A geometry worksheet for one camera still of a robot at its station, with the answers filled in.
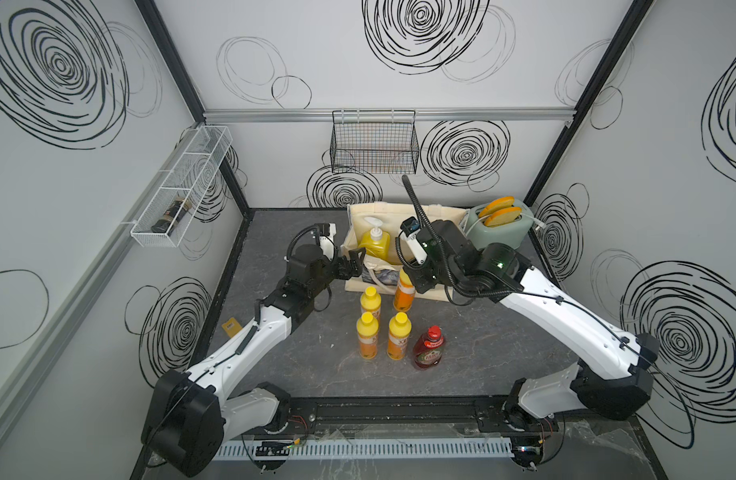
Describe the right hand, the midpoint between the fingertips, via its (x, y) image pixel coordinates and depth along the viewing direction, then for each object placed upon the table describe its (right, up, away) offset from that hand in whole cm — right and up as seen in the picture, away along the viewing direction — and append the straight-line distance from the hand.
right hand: (411, 265), depth 68 cm
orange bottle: (-9, -10, +6) cm, 15 cm away
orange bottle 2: (-10, -15, +1) cm, 18 cm away
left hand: (-15, +3, +11) cm, 19 cm away
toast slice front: (+32, +13, +23) cm, 41 cm away
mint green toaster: (+26, +7, +27) cm, 39 cm away
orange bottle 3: (-3, -15, +1) cm, 15 cm away
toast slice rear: (+32, +17, +26) cm, 44 cm away
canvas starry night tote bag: (-1, +15, +52) cm, 54 cm away
